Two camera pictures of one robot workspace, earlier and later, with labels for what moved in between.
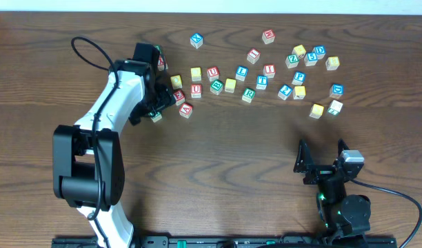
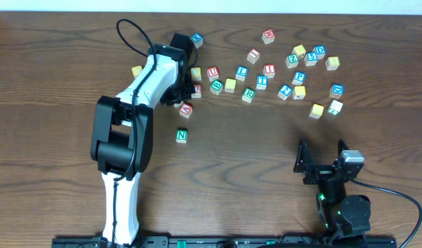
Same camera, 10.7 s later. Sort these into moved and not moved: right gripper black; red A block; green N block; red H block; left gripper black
Moved: left gripper black; green N block
Not moved: right gripper black; red A block; red H block
